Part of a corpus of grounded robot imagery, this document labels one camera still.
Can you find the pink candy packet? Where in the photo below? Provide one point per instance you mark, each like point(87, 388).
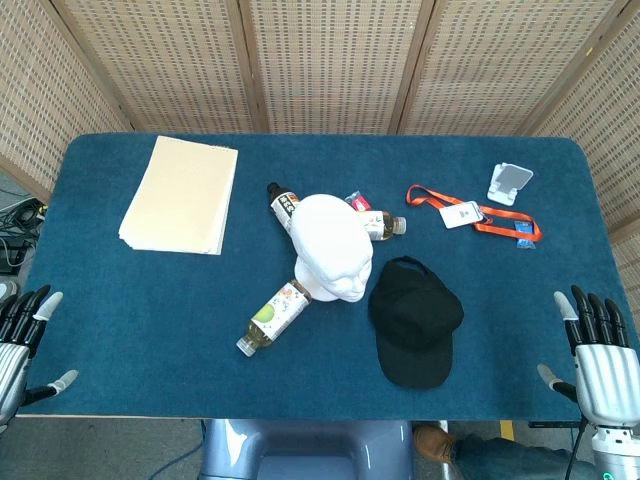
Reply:
point(359, 202)

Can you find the dark drink bottle black cap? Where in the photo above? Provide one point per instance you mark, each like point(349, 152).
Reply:
point(281, 202)

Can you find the brown leather shoe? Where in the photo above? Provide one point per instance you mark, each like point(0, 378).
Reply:
point(434, 444)

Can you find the blue carpet table cover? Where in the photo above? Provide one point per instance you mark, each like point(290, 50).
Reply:
point(150, 325)

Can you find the yellow tea bottle plain label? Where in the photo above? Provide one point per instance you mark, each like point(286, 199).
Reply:
point(385, 225)

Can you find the white foam mannequin head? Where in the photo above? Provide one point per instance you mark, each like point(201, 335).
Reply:
point(332, 240)

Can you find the woven wooden folding screen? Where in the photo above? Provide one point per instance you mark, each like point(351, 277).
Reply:
point(330, 65)

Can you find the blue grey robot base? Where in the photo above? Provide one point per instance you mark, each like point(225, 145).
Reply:
point(305, 450)

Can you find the black baseball cap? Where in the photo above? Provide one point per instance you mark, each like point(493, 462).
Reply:
point(412, 320)

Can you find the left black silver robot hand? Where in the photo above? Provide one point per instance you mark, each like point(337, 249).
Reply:
point(12, 360)

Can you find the white badge card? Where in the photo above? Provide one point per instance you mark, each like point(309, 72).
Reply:
point(460, 215)

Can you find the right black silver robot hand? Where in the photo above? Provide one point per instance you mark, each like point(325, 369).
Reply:
point(607, 375)

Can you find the apple label tea bottle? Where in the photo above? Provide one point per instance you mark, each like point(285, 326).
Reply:
point(272, 320)

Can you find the blue candy packet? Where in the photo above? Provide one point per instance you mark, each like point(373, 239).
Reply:
point(523, 230)

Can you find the cream paper stack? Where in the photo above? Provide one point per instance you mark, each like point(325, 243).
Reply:
point(180, 195)

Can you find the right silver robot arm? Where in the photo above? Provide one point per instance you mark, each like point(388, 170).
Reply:
point(617, 452)

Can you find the white phone stand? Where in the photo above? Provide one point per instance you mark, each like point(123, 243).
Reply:
point(507, 182)

